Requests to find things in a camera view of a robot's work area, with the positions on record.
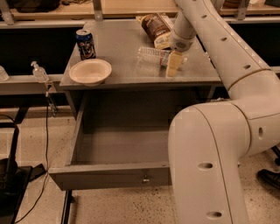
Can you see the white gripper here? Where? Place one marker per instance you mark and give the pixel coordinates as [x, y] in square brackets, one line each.
[181, 42]

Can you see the clear plastic water bottle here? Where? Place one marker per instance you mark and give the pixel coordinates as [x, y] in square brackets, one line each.
[155, 56]

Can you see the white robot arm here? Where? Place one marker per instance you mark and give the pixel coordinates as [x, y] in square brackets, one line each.
[207, 140]

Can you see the grey cabinet with counter top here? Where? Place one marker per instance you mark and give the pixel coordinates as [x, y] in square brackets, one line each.
[135, 90]

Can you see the grey open top drawer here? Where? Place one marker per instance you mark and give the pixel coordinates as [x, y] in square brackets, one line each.
[119, 140]

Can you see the clear hand sanitizer pump bottle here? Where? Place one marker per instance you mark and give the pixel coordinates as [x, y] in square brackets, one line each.
[39, 72]

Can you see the brown and white chip bag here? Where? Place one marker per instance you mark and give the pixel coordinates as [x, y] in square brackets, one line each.
[158, 29]

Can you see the white paper bowl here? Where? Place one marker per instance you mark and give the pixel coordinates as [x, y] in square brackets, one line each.
[90, 72]

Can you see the blue soda can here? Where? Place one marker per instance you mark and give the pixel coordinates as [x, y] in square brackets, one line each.
[85, 43]

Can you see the black shoe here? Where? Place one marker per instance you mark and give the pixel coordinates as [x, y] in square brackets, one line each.
[270, 177]

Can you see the black stand base at left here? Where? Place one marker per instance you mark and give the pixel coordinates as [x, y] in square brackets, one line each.
[13, 179]

